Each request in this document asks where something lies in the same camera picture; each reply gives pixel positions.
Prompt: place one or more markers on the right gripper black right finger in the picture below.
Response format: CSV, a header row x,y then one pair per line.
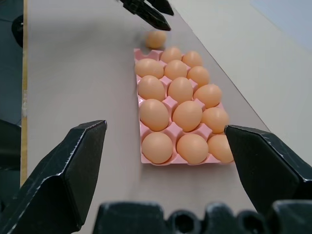
x,y
265,165

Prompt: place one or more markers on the black round object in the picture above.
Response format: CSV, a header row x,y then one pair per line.
x,y
17,29

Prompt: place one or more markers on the pink plastic egg tray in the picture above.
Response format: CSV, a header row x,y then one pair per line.
x,y
170,102

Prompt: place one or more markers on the brown egg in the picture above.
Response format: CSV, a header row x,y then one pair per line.
x,y
151,87
219,149
187,116
149,68
180,89
215,120
157,147
154,114
192,148
156,39
208,95
171,54
198,75
175,69
192,59

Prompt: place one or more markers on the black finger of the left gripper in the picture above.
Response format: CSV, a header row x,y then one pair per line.
x,y
162,6
148,14

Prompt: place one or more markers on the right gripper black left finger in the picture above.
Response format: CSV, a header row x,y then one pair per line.
x,y
56,185

